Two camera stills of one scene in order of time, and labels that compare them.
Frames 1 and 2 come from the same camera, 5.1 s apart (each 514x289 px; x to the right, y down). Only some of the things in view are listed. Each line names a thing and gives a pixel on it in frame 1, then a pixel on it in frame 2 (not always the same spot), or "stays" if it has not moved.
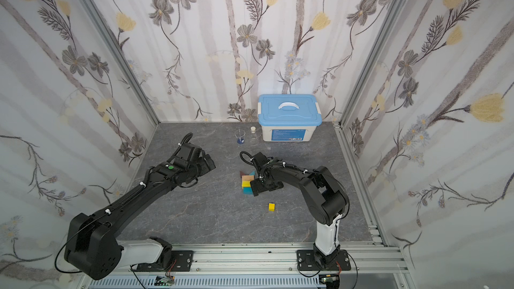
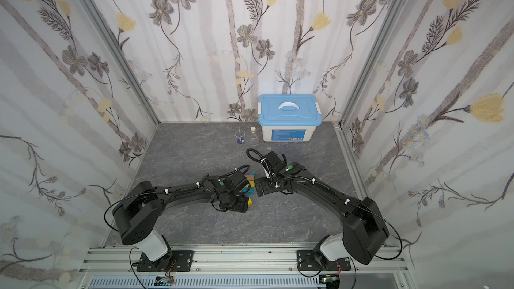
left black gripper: (206, 168) → (243, 207)
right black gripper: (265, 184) stays
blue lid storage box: (288, 117) stays
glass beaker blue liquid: (239, 134) stays
